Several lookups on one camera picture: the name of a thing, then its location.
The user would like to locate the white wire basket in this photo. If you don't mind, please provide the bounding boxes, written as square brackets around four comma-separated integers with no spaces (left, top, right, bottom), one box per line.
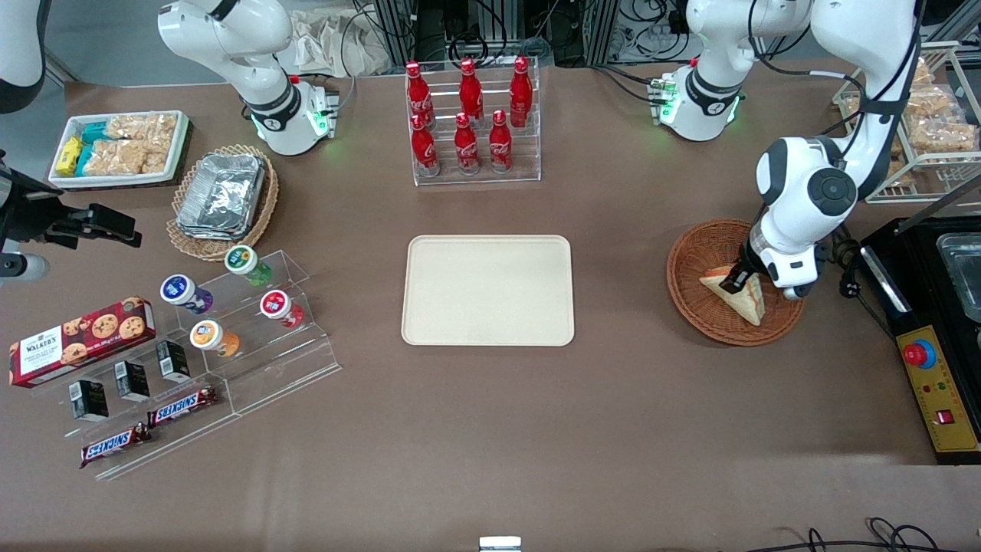
[832,42,981,205]

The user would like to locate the white crumpled plastic bag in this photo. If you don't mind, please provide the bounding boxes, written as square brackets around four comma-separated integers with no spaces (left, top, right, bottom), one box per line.
[291,6,394,77]

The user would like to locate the tangled cable bundle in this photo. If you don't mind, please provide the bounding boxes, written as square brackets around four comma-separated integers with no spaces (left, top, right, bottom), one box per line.
[613,0,692,65]

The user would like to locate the red emergency stop button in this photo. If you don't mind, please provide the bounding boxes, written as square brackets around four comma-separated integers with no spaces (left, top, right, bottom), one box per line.
[903,339,938,370]

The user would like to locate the small black box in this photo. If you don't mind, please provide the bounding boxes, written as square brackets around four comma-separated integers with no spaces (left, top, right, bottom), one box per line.
[114,360,152,403]
[156,340,192,384]
[69,379,110,422]

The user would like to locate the red Walkers cookie box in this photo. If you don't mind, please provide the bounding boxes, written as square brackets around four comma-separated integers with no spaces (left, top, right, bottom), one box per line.
[9,296,157,389]

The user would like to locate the white rectangular snack tray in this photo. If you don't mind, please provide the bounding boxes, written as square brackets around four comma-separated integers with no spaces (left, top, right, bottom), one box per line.
[48,110,191,189]

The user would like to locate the clear rice cracker bag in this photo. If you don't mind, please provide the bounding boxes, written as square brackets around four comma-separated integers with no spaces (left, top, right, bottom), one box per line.
[107,114,154,143]
[146,113,179,174]
[83,140,149,178]

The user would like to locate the green lidded cup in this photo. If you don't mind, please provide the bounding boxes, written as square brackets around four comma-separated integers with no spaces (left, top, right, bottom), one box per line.
[225,245,273,288]

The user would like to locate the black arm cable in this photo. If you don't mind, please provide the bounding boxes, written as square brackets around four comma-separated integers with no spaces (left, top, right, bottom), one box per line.
[747,0,925,166]

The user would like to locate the purple lidded cup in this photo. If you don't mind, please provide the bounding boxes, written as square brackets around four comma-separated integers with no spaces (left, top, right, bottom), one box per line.
[159,274,215,315]

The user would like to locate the red cola bottle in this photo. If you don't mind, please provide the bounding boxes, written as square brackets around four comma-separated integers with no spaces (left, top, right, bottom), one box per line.
[458,58,485,123]
[411,113,442,178]
[509,55,534,128]
[454,112,481,176]
[405,61,436,128]
[489,110,514,174]

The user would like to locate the Snickers chocolate bar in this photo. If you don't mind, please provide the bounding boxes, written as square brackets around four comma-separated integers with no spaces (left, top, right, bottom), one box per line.
[147,386,220,428]
[80,422,153,469]

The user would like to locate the grey metal bar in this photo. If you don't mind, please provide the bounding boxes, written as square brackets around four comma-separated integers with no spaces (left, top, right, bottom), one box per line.
[895,175,981,234]

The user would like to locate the round brown wicker basket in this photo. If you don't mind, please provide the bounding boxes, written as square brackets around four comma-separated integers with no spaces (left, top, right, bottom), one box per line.
[666,219,807,347]

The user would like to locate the black cables loop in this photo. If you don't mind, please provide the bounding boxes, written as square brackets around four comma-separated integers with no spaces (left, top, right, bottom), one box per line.
[720,517,963,552]

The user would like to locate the red lidded cup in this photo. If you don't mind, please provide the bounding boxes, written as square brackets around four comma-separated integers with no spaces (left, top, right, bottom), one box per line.
[259,289,306,329]

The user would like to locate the cream plastic tray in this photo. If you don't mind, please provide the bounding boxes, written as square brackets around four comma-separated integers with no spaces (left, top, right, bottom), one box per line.
[401,235,576,347]

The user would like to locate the clear acrylic bottle rack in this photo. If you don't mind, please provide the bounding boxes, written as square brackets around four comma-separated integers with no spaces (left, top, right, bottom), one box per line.
[405,55,542,187]

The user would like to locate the yellow control panel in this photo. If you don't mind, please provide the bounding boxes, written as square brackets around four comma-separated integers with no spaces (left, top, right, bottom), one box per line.
[895,325,981,455]

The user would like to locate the black cable with plug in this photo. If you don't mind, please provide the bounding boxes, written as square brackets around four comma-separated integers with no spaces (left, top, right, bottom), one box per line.
[832,226,897,339]

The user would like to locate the orange lidded cup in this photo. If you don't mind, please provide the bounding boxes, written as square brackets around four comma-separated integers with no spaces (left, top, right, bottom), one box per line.
[189,320,241,359]

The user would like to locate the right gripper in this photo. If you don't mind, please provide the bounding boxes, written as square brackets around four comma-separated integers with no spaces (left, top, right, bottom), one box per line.
[0,157,143,281]

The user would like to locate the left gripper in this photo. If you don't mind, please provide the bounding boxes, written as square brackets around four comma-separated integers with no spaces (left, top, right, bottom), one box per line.
[719,218,830,302]

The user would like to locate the yellow snack packet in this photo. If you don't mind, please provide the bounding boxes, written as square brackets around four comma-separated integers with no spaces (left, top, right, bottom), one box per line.
[55,136,84,177]

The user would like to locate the black equipment rack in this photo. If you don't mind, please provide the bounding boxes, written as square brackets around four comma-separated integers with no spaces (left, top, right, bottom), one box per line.
[372,0,615,67]

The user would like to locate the black appliance box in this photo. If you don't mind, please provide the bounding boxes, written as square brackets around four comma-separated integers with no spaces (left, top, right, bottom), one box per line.
[858,217,981,465]

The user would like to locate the metal pan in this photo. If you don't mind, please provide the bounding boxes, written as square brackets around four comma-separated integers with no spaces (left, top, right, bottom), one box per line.
[935,232,981,324]

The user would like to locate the triangle sandwich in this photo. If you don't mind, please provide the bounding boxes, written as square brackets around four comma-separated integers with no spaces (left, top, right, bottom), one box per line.
[699,264,766,328]

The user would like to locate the stacked aluminium foil trays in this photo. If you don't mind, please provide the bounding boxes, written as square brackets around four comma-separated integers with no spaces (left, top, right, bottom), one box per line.
[176,153,267,242]

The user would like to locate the oval tan wicker basket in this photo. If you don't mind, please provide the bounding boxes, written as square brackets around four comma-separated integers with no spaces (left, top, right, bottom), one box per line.
[166,144,280,262]

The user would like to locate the clear acrylic stepped stand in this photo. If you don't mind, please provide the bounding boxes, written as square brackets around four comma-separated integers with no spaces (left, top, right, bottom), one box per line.
[165,249,343,419]
[31,337,240,482]

